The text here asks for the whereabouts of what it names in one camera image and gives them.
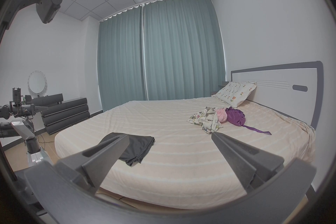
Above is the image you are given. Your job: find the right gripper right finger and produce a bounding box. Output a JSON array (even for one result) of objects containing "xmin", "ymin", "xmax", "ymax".
[{"xmin": 211, "ymin": 132, "xmax": 285, "ymax": 190}]

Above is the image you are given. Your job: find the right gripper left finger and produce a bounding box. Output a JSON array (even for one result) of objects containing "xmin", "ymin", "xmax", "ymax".
[{"xmin": 56, "ymin": 134, "xmax": 131, "ymax": 188}]

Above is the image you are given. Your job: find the black T-shirt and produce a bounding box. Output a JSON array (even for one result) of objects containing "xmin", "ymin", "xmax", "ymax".
[{"xmin": 98, "ymin": 132, "xmax": 155, "ymax": 167}]

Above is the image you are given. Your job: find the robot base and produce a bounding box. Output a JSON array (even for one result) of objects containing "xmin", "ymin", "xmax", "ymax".
[{"xmin": 26, "ymin": 146, "xmax": 55, "ymax": 167}]

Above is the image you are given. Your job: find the bed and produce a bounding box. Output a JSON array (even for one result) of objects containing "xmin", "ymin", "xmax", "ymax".
[{"xmin": 54, "ymin": 61, "xmax": 324, "ymax": 210}]

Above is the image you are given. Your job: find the round white mirror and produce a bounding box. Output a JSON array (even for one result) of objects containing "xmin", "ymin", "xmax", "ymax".
[{"xmin": 28, "ymin": 71, "xmax": 48, "ymax": 95}]

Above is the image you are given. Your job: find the purple garment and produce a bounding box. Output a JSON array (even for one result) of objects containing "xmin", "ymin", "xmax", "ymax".
[{"xmin": 225, "ymin": 107, "xmax": 272, "ymax": 136}]

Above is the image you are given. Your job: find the pink garment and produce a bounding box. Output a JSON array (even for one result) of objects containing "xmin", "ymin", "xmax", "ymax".
[{"xmin": 215, "ymin": 108, "xmax": 228, "ymax": 123}]

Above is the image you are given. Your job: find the white printed pyjama top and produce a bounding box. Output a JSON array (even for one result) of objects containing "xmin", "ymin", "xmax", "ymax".
[{"xmin": 187, "ymin": 106, "xmax": 224, "ymax": 135}]

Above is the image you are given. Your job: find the white printed pillow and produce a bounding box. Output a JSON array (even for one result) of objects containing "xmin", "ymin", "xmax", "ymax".
[{"xmin": 212, "ymin": 81, "xmax": 257, "ymax": 108}]

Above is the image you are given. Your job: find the grey bedside table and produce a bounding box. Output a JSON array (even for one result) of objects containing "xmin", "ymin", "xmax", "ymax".
[{"xmin": 211, "ymin": 81, "xmax": 230, "ymax": 96}]

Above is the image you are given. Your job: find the blue-green curtain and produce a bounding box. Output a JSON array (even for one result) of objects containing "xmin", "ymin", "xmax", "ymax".
[
  {"xmin": 143, "ymin": 0, "xmax": 227, "ymax": 101},
  {"xmin": 98, "ymin": 5, "xmax": 146, "ymax": 113}
]

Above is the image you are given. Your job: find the black cable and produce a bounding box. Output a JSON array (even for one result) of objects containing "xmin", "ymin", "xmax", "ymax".
[{"xmin": 37, "ymin": 135, "xmax": 57, "ymax": 144}]

